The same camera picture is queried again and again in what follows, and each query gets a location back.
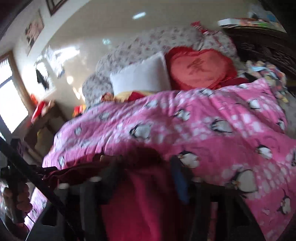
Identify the dark red fleece garment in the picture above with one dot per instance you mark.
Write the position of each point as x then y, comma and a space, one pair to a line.
144, 204

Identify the wall portrait poster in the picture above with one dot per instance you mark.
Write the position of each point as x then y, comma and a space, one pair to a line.
32, 31

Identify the dark carved wooden headboard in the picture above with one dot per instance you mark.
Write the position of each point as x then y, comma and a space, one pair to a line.
255, 43

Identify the wall calendar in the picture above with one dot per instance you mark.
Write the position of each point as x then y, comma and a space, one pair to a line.
54, 60

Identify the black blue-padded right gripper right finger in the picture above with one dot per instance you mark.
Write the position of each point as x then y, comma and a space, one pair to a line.
215, 212

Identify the white square pillow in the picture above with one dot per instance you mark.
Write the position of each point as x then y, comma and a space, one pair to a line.
148, 75

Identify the person's left hand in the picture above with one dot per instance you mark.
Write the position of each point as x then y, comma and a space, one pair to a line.
20, 199

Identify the black garment hanging on wall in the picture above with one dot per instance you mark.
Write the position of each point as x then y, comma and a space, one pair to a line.
41, 80

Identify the wooden framed window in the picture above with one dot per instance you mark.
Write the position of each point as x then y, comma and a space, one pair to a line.
16, 105

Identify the red box on table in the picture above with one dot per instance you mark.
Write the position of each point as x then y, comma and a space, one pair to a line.
37, 113

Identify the pink penguin print quilt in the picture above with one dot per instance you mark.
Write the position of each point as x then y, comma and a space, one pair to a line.
235, 134

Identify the colourful crumpled cloth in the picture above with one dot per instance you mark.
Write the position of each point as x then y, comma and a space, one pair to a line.
275, 78

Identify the red heart-shaped cushion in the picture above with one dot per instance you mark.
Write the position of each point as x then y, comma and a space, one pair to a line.
209, 68

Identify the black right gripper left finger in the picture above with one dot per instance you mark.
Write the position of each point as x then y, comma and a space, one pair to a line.
82, 203

